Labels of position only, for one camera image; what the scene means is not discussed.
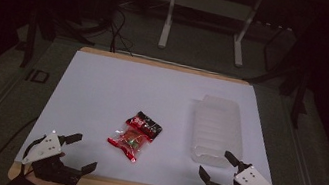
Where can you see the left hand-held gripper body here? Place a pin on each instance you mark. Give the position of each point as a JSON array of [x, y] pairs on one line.
[[48, 150]]

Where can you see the clear plastic storage box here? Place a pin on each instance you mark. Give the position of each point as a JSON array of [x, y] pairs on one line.
[[217, 131]]

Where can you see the red and black snack packet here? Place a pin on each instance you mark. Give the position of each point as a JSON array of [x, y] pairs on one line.
[[135, 136]]

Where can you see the person's left hand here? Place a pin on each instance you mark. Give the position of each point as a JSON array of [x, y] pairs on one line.
[[42, 181]]

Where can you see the white paper sheet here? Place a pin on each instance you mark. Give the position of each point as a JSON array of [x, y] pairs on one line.
[[138, 95]]

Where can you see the black stand leg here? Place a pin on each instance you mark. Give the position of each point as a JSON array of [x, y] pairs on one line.
[[30, 39], [300, 98]]

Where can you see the black tripod stand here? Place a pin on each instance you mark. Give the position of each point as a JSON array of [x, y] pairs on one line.
[[100, 0]]

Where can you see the white metal stand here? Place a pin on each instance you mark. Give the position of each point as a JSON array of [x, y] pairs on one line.
[[212, 7]]

